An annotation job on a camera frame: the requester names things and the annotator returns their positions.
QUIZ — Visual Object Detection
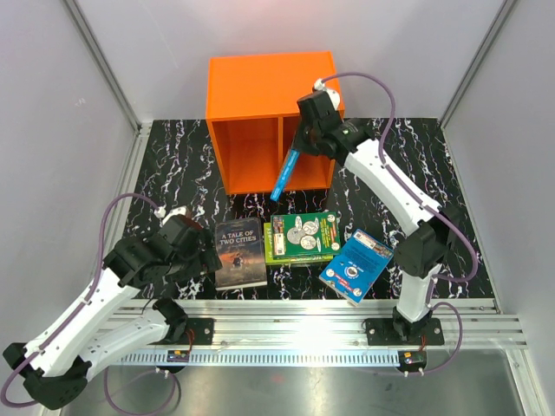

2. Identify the left black connector box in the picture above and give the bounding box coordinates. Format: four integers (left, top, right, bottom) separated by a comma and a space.
166, 349, 190, 363

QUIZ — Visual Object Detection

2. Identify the slotted white cable duct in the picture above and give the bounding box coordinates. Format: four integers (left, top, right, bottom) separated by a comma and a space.
116, 348, 400, 367

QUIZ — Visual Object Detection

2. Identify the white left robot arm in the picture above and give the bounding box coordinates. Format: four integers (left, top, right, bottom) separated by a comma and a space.
3, 208, 222, 410

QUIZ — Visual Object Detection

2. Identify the lime green spine book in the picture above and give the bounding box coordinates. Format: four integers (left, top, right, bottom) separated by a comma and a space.
263, 223, 335, 267

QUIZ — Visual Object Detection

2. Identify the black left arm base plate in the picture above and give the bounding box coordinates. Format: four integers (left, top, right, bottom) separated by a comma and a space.
153, 318, 215, 346

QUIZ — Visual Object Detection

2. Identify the A Tale of Two Cities book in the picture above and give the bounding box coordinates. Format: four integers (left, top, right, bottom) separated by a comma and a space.
215, 218, 267, 291

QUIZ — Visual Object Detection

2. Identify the aluminium rail frame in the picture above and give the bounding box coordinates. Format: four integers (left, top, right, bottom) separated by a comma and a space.
101, 120, 544, 415

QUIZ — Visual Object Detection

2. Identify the orange two-compartment shelf box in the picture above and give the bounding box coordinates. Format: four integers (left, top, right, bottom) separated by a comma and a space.
205, 51, 336, 194

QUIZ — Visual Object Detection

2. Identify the cyan cartoon cover book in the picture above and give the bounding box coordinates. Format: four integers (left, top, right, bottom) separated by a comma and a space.
270, 148, 300, 202

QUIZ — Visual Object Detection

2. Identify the black connector box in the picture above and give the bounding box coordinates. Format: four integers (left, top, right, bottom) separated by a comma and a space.
166, 349, 190, 363
398, 350, 428, 372

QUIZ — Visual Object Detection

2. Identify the right black connector box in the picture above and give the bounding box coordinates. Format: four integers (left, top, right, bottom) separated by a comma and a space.
398, 350, 428, 372

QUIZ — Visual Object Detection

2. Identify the green coin cover book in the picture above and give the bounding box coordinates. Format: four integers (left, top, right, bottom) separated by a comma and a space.
270, 211, 341, 258

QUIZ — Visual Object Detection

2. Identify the blue book with round badges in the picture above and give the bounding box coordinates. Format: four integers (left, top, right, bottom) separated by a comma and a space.
319, 229, 394, 306

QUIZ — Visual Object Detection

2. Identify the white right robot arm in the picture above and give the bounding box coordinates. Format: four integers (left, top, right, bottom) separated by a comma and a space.
292, 90, 459, 344

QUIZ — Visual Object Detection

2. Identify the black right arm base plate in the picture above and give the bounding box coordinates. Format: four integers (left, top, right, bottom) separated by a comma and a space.
362, 318, 445, 347

